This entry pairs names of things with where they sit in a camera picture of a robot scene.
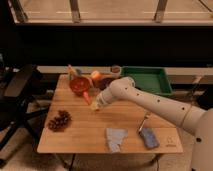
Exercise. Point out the orange red bowl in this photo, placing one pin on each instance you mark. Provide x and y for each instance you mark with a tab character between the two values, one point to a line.
79	85

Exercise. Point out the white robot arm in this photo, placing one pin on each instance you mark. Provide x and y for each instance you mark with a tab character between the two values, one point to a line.
194	120

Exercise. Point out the black office chair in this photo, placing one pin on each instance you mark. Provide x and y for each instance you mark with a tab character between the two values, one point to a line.
16	92

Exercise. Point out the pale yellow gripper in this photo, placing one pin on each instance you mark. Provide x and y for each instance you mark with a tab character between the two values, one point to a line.
95	106

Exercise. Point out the bunch of dark grapes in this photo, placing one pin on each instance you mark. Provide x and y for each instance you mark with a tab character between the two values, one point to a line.
60	122

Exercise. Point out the grey blue folded cloth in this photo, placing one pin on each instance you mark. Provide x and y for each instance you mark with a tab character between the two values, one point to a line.
115	138

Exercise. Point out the orange red pepper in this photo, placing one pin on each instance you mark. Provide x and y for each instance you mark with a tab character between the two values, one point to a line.
87	98

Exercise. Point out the blue sponge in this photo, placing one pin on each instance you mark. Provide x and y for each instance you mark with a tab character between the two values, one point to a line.
149	138

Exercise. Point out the orange fruit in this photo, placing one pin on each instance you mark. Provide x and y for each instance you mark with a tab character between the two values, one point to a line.
96	75

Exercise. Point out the yellow green bottle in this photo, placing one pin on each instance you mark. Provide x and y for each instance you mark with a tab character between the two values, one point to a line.
73	73

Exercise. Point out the green plastic tray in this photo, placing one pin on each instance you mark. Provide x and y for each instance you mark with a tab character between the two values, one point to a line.
149	79

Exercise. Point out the dark purple bowl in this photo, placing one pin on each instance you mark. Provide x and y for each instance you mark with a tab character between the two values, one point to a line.
104	83

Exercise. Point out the small white cup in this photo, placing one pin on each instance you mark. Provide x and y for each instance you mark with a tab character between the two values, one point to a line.
115	70

